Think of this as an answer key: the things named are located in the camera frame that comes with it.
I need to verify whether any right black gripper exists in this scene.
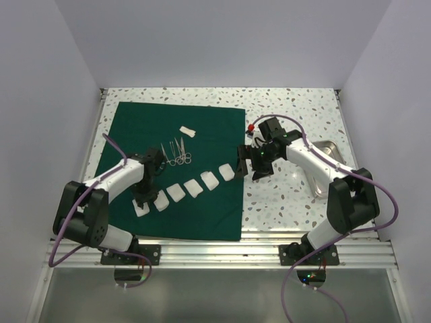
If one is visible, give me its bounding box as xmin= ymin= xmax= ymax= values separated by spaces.
xmin=234 ymin=144 xmax=280 ymax=181

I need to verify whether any white gauze pad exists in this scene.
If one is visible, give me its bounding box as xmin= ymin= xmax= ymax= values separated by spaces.
xmin=154 ymin=190 xmax=170 ymax=212
xmin=132 ymin=199 xmax=150 ymax=217
xmin=184 ymin=179 xmax=203 ymax=198
xmin=166 ymin=183 xmax=185 ymax=203
xmin=219 ymin=164 xmax=235 ymax=182
xmin=201 ymin=172 xmax=220 ymax=190

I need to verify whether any white gauze strip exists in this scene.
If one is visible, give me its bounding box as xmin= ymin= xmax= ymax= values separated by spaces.
xmin=179 ymin=126 xmax=196 ymax=138

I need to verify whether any steel instrument tray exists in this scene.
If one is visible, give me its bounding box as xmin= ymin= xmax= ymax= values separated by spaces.
xmin=302 ymin=140 xmax=345 ymax=199

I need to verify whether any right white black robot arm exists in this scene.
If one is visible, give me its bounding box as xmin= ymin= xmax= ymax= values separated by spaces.
xmin=235 ymin=115 xmax=380 ymax=265

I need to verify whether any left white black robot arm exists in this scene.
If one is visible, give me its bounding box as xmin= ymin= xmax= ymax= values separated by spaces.
xmin=53 ymin=148 xmax=165 ymax=264

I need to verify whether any green surgical cloth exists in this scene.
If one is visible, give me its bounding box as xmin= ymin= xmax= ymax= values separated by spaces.
xmin=108 ymin=102 xmax=245 ymax=241

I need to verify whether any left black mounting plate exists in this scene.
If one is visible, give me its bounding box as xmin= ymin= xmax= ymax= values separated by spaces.
xmin=100 ymin=244 xmax=162 ymax=266

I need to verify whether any black mounting plate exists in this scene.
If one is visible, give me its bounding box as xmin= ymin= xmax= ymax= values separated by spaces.
xmin=278 ymin=242 xmax=340 ymax=266
xmin=100 ymin=244 xmax=162 ymax=266

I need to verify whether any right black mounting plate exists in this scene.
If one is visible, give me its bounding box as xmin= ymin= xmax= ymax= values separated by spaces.
xmin=278 ymin=242 xmax=340 ymax=266

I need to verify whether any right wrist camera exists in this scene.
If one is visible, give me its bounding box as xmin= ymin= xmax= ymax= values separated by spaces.
xmin=258 ymin=117 xmax=286 ymax=141

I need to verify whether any aluminium rail frame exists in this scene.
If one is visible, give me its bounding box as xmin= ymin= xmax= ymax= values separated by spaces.
xmin=41 ymin=87 xmax=400 ymax=322

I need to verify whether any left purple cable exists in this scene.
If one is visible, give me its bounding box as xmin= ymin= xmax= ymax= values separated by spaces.
xmin=48 ymin=133 xmax=152 ymax=289

